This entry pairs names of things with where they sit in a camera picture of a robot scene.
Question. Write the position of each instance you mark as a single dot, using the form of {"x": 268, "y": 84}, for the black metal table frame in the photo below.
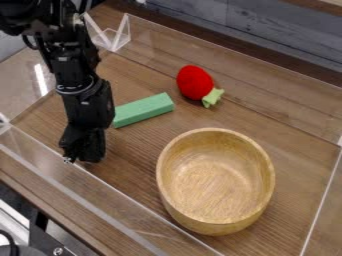
{"x": 51, "y": 239}

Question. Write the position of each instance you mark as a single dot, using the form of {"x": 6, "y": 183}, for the clear acrylic corner bracket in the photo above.
{"x": 110, "y": 39}

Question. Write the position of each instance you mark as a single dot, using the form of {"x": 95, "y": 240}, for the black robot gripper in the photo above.
{"x": 90, "y": 112}

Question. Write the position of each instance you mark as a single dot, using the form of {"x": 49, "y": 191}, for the red plush strawberry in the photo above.
{"x": 197, "y": 86}

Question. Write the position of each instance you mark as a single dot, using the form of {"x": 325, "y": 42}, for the green foam block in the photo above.
{"x": 143, "y": 109}

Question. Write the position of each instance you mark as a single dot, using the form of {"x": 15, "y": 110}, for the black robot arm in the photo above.
{"x": 53, "y": 29}

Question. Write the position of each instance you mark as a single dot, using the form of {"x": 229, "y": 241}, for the wooden bowl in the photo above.
{"x": 216, "y": 180}

